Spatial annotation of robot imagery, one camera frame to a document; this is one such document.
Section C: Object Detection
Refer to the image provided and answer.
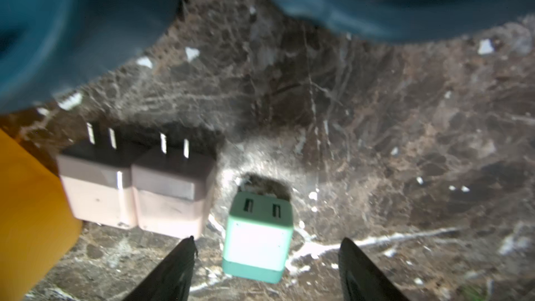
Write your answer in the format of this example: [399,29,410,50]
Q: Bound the left teal storage tray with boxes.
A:
[1,0,180,114]

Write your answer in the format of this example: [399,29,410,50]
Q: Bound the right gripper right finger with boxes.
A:
[338,238,409,301]

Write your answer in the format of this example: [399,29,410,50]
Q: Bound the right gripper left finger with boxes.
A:
[124,236,198,301]

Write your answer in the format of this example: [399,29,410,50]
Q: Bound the pink plug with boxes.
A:
[132,133,216,239]
[56,122,148,230]

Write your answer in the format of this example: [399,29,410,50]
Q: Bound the green plug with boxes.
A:
[222,192,294,284]

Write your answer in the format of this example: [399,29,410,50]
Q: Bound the yellow storage tray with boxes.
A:
[1,132,82,300]

